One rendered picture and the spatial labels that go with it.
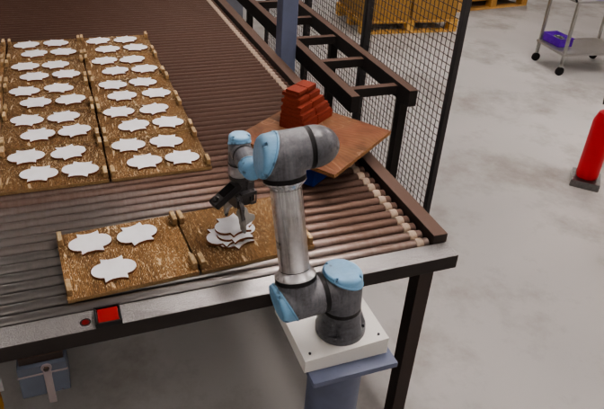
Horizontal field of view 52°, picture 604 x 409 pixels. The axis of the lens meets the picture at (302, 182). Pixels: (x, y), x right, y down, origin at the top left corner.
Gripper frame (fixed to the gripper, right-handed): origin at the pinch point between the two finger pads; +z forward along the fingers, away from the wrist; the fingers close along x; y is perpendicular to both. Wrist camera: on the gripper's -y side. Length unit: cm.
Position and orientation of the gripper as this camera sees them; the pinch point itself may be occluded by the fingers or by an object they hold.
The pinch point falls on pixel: (233, 224)
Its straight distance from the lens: 223.1
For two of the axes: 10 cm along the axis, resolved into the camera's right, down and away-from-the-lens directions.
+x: -5.9, -4.4, 6.7
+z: -0.6, 8.6, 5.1
